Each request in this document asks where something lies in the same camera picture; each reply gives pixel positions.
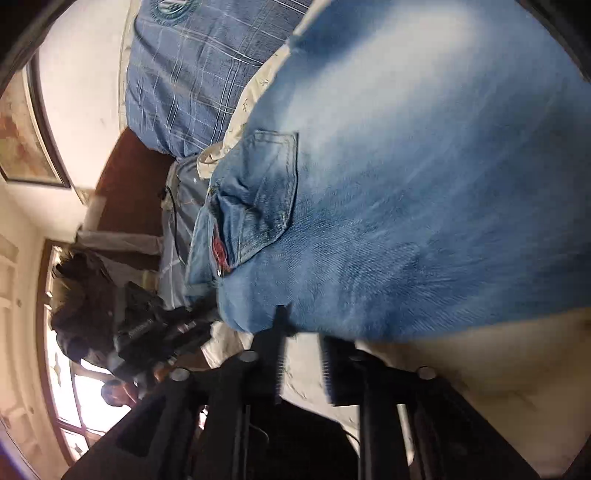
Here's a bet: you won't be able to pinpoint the cream leaf-print cloth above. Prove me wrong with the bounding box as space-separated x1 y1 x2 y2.
195 0 591 476

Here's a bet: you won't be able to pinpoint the blue plaid pillow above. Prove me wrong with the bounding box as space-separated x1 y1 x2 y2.
125 0 311 159

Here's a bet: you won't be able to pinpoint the grey patterned bedsheet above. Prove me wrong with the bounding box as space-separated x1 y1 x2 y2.
158 156 208 310

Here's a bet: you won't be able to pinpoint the framed wall picture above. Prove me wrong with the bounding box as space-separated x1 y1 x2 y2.
1 56 71 189

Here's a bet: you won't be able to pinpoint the black power cable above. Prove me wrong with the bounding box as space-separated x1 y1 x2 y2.
157 185 187 266

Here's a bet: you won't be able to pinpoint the wooden framed window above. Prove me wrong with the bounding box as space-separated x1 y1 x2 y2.
36 240 130 465

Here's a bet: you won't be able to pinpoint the brown wooden headboard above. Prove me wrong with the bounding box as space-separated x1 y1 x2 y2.
94 128 174 236

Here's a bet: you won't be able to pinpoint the blue denim jeans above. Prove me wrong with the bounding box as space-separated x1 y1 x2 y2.
184 0 591 345

